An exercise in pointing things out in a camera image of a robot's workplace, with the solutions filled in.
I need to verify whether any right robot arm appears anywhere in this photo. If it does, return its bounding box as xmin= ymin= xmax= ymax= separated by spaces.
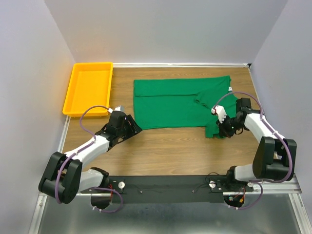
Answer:
xmin=211 ymin=98 xmax=297 ymax=191

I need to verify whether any aluminium front rail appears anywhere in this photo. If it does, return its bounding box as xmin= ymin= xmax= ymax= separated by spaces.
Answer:
xmin=39 ymin=173 xmax=303 ymax=195

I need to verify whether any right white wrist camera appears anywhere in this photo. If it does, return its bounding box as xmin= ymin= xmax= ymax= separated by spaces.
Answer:
xmin=211 ymin=105 xmax=228 ymax=123

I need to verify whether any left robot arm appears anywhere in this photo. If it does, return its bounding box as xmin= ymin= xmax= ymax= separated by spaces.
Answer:
xmin=38 ymin=110 xmax=142 ymax=204

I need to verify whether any yellow plastic tray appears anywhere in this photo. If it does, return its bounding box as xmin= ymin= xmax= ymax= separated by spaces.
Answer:
xmin=62 ymin=62 xmax=113 ymax=117

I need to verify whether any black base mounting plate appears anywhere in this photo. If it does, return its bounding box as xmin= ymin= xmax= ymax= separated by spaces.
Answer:
xmin=91 ymin=175 xmax=253 ymax=208

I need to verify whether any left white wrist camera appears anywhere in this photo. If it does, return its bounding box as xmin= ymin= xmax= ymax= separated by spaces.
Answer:
xmin=108 ymin=105 xmax=124 ymax=114

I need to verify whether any green t shirt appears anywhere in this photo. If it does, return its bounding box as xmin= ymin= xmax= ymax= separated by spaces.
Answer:
xmin=133 ymin=76 xmax=237 ymax=138

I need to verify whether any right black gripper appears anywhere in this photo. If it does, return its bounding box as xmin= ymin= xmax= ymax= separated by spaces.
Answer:
xmin=216 ymin=114 xmax=246 ymax=138

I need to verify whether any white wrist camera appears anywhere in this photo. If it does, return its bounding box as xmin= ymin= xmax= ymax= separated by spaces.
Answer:
xmin=108 ymin=105 xmax=124 ymax=114
xmin=211 ymin=105 xmax=228 ymax=123

